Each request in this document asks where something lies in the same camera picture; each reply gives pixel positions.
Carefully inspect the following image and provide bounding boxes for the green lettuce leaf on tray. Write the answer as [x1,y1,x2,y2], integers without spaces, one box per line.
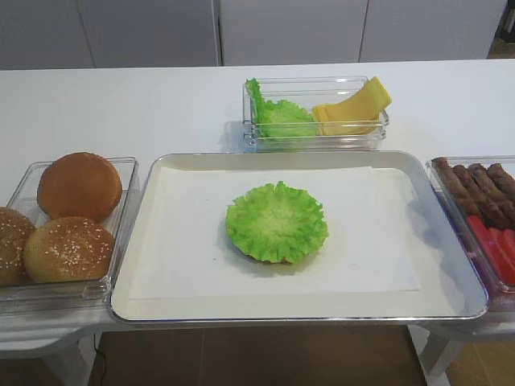
[225,181,329,265]

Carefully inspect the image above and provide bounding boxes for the green lettuce leaves in container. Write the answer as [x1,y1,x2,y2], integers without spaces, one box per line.
[245,78,317,138]

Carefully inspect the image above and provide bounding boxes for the clear lettuce cheese container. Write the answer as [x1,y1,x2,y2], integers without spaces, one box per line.
[242,76,389,152]

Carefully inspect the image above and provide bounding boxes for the yellow cheese slices stack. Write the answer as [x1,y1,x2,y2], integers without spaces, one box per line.
[312,76,392,136]

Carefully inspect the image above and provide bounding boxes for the white paper sheet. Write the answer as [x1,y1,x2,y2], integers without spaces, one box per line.
[131,167,419,298]

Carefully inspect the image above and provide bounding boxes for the silver metal tray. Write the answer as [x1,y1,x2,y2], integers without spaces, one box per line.
[110,151,488,323]

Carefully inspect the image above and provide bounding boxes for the smooth brown bun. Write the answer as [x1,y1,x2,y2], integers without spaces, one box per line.
[37,152,122,223]

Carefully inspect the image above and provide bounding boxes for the sesame bun at front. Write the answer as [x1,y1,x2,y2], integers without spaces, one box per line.
[23,216,114,283]

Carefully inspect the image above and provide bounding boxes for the sesame bun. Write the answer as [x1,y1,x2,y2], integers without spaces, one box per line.
[1,207,35,286]
[23,216,114,283]

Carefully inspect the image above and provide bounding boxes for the brown meat patty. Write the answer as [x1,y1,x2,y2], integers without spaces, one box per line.
[468,163,514,229]
[431,157,480,216]
[487,163,515,201]
[452,165,511,230]

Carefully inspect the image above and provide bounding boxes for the clear patty tomato container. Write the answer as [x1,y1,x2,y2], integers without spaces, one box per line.
[428,156,514,295]

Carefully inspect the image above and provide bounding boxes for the sesame bun at far left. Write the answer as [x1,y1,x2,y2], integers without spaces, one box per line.
[1,207,35,286]

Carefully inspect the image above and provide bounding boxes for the red tomato slices stack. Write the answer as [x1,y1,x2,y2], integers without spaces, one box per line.
[467,215,514,286]

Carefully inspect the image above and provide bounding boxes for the clear bun container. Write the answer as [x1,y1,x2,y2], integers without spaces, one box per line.
[1,157,141,314]

